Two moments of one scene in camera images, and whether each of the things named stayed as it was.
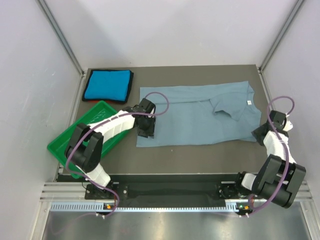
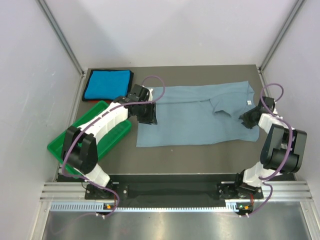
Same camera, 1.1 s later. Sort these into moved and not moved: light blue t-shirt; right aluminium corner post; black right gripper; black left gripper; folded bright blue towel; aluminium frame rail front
Moved: black left gripper; black right gripper
Not moved: right aluminium corner post; light blue t-shirt; folded bright blue towel; aluminium frame rail front
